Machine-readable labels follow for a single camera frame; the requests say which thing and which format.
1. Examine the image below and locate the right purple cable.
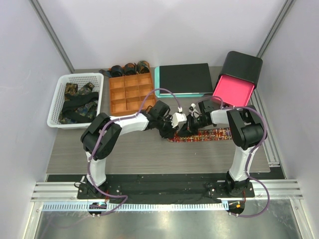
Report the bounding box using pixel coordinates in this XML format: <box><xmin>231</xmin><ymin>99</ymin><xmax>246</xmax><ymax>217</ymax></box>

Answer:
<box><xmin>189</xmin><ymin>96</ymin><xmax>271</xmax><ymax>219</ymax></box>

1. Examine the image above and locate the black tie in basket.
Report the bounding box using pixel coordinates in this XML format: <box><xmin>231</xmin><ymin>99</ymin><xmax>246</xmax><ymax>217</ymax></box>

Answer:
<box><xmin>59</xmin><ymin>92</ymin><xmax>99</xmax><ymax>124</ymax></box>

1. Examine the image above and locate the white slotted cable duct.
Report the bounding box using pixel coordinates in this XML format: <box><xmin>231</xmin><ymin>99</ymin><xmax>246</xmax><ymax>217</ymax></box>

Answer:
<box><xmin>42</xmin><ymin>201</ymin><xmax>229</xmax><ymax>212</ymax></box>

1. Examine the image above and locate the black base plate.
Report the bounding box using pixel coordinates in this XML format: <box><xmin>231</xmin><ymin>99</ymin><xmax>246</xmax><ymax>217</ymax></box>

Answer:
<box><xmin>47</xmin><ymin>171</ymin><xmax>265</xmax><ymax>205</ymax></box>

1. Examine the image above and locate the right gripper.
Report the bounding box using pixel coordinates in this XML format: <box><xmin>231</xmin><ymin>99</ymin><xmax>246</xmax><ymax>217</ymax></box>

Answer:
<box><xmin>177</xmin><ymin>114</ymin><xmax>208</xmax><ymax>138</ymax></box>

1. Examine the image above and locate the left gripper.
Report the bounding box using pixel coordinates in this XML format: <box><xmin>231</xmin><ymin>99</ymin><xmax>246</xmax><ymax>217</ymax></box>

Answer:
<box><xmin>156</xmin><ymin>115</ymin><xmax>179</xmax><ymax>139</ymax></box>

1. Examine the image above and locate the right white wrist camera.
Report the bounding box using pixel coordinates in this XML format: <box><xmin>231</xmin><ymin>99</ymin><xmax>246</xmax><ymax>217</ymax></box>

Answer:
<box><xmin>188</xmin><ymin>103</ymin><xmax>200</xmax><ymax>117</ymax></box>

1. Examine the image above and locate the teal tray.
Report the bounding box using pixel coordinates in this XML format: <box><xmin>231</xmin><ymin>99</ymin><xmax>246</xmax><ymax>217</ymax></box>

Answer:
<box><xmin>154</xmin><ymin>67</ymin><xmax>204</xmax><ymax>98</ymax></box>

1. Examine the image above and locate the dark floral tie in basket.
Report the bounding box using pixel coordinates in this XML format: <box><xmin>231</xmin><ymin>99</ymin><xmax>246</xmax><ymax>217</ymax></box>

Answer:
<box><xmin>59</xmin><ymin>82</ymin><xmax>99</xmax><ymax>124</ymax></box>

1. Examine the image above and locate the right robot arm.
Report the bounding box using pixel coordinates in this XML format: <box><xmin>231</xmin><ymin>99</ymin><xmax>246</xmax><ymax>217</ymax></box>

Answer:
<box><xmin>177</xmin><ymin>99</ymin><xmax>267</xmax><ymax>197</ymax></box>

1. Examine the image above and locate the rolled brown floral tie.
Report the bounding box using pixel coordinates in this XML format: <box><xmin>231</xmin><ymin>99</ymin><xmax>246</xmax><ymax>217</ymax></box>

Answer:
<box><xmin>123</xmin><ymin>63</ymin><xmax>137</xmax><ymax>76</ymax></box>

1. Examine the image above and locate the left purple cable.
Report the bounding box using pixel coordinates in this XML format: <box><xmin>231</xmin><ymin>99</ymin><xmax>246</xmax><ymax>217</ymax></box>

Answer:
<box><xmin>86</xmin><ymin>89</ymin><xmax>184</xmax><ymax>217</ymax></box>

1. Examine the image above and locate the purple cable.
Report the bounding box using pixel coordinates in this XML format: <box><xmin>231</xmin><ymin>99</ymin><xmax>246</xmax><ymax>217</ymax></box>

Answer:
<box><xmin>86</xmin><ymin>89</ymin><xmax>184</xmax><ymax>217</ymax></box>
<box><xmin>189</xmin><ymin>96</ymin><xmax>271</xmax><ymax>219</ymax></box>

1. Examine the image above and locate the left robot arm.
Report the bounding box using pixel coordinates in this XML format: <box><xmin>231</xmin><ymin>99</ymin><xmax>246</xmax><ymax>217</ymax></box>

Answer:
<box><xmin>80</xmin><ymin>101</ymin><xmax>178</xmax><ymax>199</ymax></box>

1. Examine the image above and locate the multicoloured plaid tie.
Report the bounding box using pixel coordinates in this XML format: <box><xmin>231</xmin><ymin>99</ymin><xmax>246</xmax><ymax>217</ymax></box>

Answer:
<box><xmin>168</xmin><ymin>127</ymin><xmax>232</xmax><ymax>142</ymax></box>

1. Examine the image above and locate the orange compartment tray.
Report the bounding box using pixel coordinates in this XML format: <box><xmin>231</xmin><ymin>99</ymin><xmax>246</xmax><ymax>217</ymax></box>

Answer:
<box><xmin>109</xmin><ymin>73</ymin><xmax>157</xmax><ymax>117</ymax></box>

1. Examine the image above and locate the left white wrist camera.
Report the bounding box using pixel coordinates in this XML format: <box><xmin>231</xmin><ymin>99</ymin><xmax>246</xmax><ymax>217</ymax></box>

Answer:
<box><xmin>171</xmin><ymin>107</ymin><xmax>187</xmax><ymax>128</ymax></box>

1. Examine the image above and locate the black pink drawer cabinet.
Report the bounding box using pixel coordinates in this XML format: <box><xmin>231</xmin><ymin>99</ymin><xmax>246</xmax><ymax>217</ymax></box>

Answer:
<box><xmin>212</xmin><ymin>51</ymin><xmax>263</xmax><ymax>107</ymax></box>

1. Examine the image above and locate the white perforated plastic basket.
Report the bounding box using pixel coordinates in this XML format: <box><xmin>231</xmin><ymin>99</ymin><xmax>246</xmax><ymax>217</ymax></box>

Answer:
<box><xmin>47</xmin><ymin>73</ymin><xmax>104</xmax><ymax>129</ymax></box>

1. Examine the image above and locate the aluminium rail frame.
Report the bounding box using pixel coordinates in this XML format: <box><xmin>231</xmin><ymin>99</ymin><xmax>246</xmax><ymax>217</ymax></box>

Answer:
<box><xmin>31</xmin><ymin>180</ymin><xmax>303</xmax><ymax>202</ymax></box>

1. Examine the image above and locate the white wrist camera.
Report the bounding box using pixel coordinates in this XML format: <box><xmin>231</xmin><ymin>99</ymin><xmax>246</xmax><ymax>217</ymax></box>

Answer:
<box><xmin>171</xmin><ymin>107</ymin><xmax>187</xmax><ymax>128</ymax></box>
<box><xmin>188</xmin><ymin>103</ymin><xmax>200</xmax><ymax>117</ymax></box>

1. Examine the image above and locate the black notebook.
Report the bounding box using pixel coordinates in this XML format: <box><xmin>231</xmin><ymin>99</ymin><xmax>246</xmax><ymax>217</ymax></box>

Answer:
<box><xmin>159</xmin><ymin>63</ymin><xmax>213</xmax><ymax>94</ymax></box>

